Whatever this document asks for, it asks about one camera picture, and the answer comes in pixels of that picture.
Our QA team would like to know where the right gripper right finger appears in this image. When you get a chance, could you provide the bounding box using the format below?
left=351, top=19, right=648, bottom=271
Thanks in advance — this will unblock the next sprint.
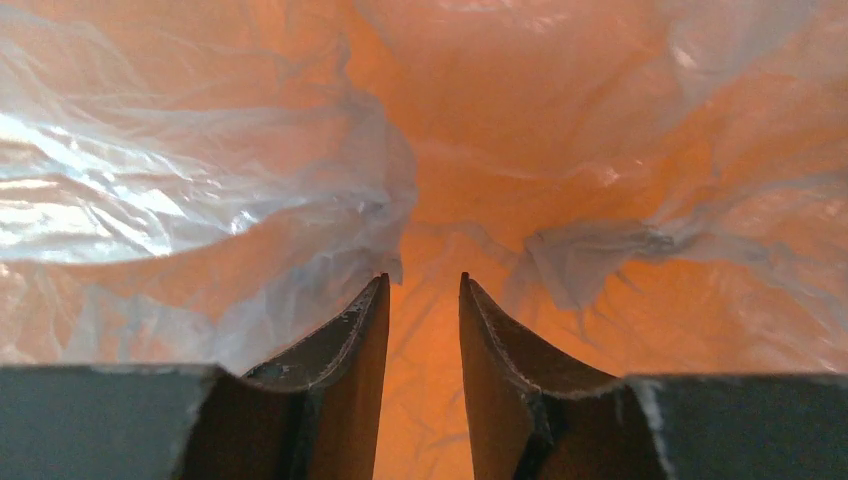
left=459, top=274, right=847, bottom=479

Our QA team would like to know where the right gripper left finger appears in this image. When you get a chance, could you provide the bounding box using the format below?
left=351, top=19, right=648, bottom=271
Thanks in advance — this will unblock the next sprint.
left=1, top=275, right=390, bottom=479

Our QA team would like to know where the blue plastic trash bag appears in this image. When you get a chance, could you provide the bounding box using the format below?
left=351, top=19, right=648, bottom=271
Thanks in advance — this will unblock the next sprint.
left=0, top=0, right=848, bottom=480

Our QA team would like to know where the orange trash bin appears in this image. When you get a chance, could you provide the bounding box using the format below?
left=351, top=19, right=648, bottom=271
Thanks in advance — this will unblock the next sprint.
left=0, top=0, right=848, bottom=480

